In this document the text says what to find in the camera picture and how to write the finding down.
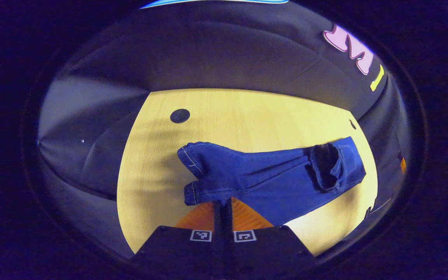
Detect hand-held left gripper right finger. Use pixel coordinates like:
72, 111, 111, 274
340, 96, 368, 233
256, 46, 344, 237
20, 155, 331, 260
224, 198, 318, 278

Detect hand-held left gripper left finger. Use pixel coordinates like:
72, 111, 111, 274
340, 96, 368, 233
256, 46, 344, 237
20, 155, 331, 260
131, 198, 224, 278

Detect blue denim jeans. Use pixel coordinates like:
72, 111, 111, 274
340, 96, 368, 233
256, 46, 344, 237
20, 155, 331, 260
177, 136, 366, 227

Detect round black table grommet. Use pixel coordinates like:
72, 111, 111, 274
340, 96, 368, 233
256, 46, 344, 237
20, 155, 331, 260
170, 108, 191, 124

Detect black backdrop cloth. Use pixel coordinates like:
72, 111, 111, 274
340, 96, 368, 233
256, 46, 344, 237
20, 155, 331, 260
37, 0, 407, 261

